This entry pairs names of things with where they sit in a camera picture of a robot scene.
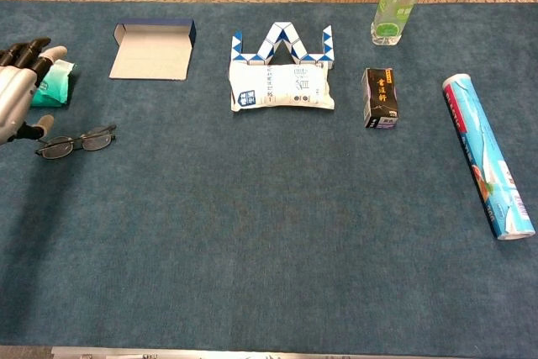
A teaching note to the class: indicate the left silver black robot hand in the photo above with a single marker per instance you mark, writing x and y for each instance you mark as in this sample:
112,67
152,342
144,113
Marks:
14,90

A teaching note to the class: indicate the thin-framed eyeglasses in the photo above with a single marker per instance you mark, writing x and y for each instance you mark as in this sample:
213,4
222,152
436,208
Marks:
59,146

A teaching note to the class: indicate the green wet wipes pack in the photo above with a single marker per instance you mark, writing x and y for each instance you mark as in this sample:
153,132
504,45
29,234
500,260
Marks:
56,86

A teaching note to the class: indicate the open blue white cardboard box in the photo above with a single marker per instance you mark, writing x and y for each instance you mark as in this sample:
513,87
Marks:
151,56

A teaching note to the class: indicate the white snack bag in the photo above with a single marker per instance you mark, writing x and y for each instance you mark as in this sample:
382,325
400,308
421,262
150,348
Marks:
279,86

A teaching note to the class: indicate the blue white snake puzzle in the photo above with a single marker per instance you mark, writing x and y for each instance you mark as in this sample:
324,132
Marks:
281,41

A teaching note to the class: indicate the teal felt tablecloth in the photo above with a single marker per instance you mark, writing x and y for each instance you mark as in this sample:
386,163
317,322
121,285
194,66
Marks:
269,228

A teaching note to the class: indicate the black drink carton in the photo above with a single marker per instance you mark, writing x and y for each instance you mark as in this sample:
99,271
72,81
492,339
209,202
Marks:
381,98

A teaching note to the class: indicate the clear bottle green label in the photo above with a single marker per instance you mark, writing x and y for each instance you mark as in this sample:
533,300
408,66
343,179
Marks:
393,10

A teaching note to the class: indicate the blue cling film roll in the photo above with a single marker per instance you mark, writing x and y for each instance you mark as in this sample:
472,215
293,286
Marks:
483,149

